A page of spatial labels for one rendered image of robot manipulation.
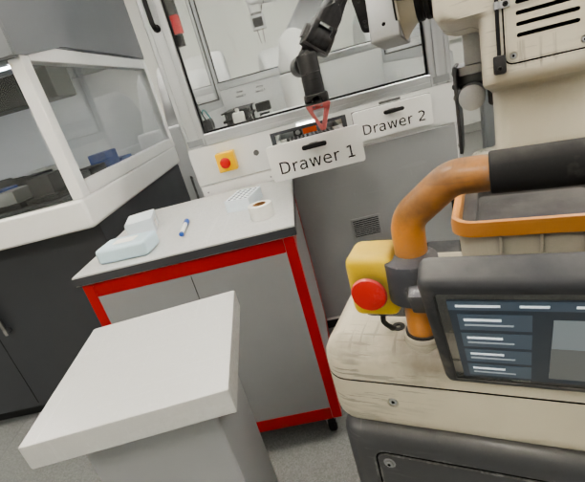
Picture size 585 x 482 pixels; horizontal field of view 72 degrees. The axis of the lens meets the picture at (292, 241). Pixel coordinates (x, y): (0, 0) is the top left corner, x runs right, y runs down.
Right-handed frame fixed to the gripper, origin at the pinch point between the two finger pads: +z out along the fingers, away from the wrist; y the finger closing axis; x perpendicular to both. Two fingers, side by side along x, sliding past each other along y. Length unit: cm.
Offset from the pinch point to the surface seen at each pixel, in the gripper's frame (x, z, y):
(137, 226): 64, 15, 0
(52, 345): 127, 59, 19
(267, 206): 20.4, 15.7, -12.1
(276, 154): 15.3, 4.8, 3.3
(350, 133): -7.7, 4.5, 3.6
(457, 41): -179, -11, 376
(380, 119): -22.9, 6.8, 35.8
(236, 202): 31.5, 15.8, 2.3
